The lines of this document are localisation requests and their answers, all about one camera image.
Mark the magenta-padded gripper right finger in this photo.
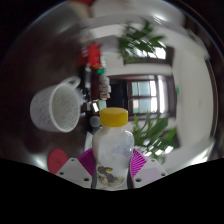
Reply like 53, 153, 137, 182
128, 148, 168, 188

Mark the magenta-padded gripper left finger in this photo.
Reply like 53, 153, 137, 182
54, 147, 98, 189

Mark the clear bottle with yellow cap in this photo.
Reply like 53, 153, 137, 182
91, 107, 136, 191

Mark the flat round red coaster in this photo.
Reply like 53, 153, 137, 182
46, 148, 70, 175

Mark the dark-framed window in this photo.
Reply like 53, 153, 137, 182
143, 139, 178, 158
124, 44, 174, 66

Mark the grey round ball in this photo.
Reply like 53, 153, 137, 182
89, 115, 101, 128

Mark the white speckled mug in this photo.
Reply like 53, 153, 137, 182
29, 75, 84, 134

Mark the dark wooden glazed door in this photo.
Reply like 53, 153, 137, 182
108, 74, 176, 118

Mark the black chair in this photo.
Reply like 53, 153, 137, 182
108, 79, 129, 109

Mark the red plastic box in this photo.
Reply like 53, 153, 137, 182
87, 43, 103, 69

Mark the small potted plant, white pot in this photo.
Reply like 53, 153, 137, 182
117, 19, 167, 64

